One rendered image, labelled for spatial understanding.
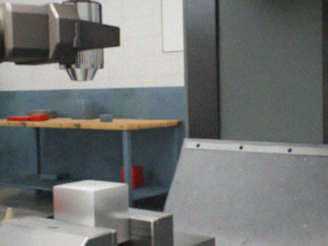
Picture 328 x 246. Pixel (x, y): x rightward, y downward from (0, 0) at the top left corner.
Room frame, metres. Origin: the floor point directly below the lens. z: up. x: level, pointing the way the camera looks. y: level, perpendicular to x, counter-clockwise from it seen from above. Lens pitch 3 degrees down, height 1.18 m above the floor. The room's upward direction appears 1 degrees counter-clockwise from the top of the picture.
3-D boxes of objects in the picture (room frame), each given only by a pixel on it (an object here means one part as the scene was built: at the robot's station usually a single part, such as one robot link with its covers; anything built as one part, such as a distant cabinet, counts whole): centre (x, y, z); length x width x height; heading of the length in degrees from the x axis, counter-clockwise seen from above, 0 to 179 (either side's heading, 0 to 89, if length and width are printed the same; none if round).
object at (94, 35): (0.63, 0.07, 1.23); 0.06 x 0.02 x 0.03; 125
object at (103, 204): (0.65, 0.08, 1.05); 0.06 x 0.05 x 0.06; 51
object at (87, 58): (0.66, 0.08, 1.23); 0.05 x 0.05 x 0.06
